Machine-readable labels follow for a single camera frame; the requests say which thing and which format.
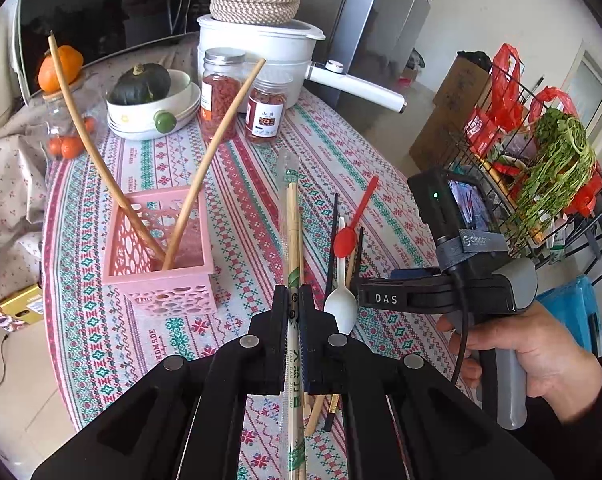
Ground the person's right forearm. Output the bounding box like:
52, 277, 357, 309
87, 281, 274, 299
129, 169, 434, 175
524, 352, 602, 480

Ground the brown cardboard box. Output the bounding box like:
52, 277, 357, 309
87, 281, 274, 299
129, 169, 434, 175
408, 104, 478, 172
433, 52, 495, 112

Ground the black door microwave oven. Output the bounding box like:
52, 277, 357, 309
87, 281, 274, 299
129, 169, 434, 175
11, 0, 208, 100

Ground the red plastic spoon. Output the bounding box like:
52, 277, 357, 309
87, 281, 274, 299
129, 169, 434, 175
333, 176, 380, 260

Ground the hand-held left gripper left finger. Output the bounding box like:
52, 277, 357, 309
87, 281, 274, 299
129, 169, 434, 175
31, 285, 288, 480

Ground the green herb bunch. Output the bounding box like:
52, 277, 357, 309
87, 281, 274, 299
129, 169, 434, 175
508, 107, 597, 241

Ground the pink plastic utensil basket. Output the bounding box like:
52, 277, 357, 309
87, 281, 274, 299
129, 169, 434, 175
102, 185, 217, 317

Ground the dark green pumpkin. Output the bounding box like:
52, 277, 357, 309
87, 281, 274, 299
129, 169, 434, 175
112, 62, 172, 106

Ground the patterned striped tablecloth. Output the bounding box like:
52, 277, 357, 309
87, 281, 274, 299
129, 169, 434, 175
41, 50, 482, 480

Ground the white plastic spoon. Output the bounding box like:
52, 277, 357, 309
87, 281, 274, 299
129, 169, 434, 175
323, 216, 358, 336

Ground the black bag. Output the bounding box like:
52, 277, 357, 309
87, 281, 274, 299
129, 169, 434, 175
456, 50, 493, 69

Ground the long curved wooden chopstick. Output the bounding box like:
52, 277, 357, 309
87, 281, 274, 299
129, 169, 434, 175
162, 57, 267, 272
47, 31, 166, 262

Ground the white door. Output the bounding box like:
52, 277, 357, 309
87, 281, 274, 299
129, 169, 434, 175
562, 41, 602, 128

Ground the short jar red label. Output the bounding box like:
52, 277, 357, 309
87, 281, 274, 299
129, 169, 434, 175
245, 77, 288, 147

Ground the yellow cardboard box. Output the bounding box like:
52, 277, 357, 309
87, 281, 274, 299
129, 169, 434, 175
0, 284, 44, 334

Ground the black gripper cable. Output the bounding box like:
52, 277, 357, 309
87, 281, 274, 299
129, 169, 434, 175
451, 260, 482, 390

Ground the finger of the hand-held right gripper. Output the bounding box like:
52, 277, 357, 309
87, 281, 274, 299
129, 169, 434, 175
388, 268, 450, 282
351, 277, 455, 317

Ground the blue plastic stool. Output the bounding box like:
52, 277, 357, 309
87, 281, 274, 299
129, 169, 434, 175
536, 276, 602, 352

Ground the tall clear goji jar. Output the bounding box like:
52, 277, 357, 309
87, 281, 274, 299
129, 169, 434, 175
199, 48, 247, 143

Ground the glass jar wooden lid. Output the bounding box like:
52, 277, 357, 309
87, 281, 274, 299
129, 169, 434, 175
41, 87, 100, 161

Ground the large orange fruit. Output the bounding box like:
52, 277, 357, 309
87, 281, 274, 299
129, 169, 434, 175
37, 45, 84, 94

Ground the bamboo chopsticks pair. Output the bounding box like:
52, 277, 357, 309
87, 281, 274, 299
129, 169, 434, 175
278, 147, 309, 480

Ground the white electric pot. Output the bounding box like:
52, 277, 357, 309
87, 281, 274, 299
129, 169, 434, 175
197, 14, 408, 114

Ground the person's right hand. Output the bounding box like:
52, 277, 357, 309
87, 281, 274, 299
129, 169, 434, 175
437, 304, 602, 423

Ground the grey refrigerator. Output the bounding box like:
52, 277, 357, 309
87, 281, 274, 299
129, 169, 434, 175
301, 0, 435, 111

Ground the red floral cloth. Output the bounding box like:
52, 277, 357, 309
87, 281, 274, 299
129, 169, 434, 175
0, 39, 202, 307

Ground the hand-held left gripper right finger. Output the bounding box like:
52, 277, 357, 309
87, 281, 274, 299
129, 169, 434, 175
298, 285, 554, 480

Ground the white bowl green handle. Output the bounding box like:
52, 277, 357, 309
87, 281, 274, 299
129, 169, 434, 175
106, 69, 193, 136

